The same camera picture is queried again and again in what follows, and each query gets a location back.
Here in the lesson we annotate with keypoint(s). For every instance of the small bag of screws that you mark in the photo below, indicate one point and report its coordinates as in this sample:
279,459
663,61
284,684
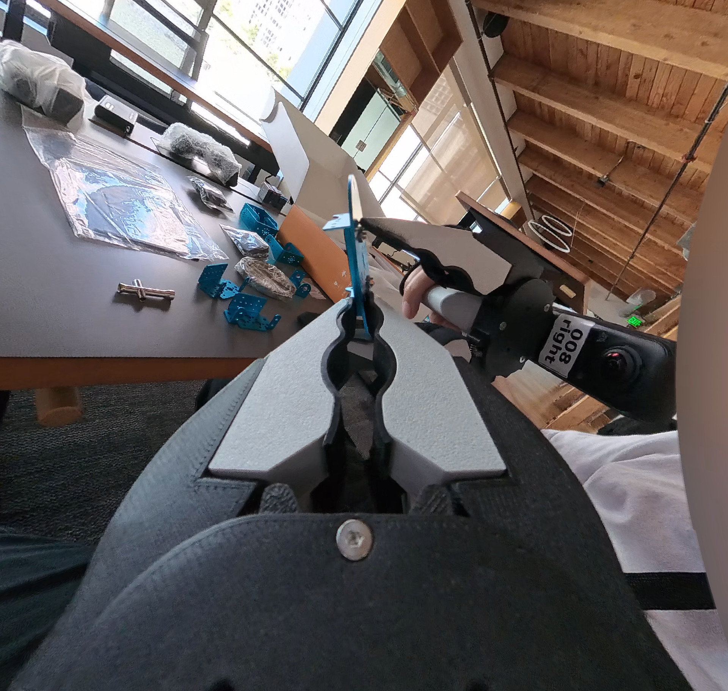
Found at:
210,193

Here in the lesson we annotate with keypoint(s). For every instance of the wooden bookshelf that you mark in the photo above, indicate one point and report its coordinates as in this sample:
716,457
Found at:
398,48

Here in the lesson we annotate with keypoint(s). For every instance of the metal cross wrench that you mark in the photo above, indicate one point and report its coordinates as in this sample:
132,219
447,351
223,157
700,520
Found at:
145,291

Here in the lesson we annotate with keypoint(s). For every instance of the person's white striped shirt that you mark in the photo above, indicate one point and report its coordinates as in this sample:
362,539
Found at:
625,503

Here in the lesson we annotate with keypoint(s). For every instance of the large clear plastic bag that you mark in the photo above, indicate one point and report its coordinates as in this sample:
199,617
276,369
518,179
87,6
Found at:
125,196

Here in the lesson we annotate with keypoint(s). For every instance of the slatted chair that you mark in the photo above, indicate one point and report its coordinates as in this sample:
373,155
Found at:
196,48

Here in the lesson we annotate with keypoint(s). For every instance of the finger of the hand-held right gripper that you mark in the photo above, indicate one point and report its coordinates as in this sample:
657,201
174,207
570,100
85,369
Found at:
455,253

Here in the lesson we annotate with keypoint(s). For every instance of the small bag of dark parts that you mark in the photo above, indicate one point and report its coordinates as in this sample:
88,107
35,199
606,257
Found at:
244,241

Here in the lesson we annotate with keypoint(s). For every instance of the blue round metal plate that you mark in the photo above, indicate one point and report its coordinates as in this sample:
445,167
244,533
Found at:
355,258

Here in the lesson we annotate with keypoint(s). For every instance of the small black box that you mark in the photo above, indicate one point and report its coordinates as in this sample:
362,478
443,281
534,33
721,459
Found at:
114,113

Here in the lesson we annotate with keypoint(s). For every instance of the grey desk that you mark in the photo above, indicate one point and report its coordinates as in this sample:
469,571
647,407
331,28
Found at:
85,315

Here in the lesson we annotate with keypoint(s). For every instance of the open white cardboard box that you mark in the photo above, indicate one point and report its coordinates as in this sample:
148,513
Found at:
307,150

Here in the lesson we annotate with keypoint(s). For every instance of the small dark electronic module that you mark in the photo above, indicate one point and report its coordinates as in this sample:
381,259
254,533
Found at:
273,195

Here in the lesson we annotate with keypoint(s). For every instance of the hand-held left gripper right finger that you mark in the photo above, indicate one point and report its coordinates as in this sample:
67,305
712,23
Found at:
438,418

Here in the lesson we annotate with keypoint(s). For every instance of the black round ceiling speaker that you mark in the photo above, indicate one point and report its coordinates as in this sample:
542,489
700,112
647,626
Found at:
496,24

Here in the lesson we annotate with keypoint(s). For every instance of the person's dark trousers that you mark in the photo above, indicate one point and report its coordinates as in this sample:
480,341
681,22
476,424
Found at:
28,588

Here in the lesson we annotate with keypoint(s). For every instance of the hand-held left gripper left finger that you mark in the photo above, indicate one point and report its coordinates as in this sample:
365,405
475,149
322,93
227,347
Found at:
278,418

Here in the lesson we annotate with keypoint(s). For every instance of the person's right hand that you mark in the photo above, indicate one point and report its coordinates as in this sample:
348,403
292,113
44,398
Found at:
415,295

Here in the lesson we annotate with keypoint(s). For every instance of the wood-edged office desk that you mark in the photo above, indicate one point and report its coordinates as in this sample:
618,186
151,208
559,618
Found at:
142,65

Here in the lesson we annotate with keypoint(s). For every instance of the large window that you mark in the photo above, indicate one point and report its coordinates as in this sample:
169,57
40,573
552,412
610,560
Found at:
284,8

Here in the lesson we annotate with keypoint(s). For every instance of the long black ceiling rail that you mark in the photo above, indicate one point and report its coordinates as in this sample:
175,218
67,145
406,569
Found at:
665,190

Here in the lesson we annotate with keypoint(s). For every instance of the bubble-wrapped black item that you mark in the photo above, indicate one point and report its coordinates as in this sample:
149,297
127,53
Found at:
196,153
40,82

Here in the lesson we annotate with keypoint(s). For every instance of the small bag with brown coil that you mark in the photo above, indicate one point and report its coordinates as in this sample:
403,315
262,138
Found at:
264,278

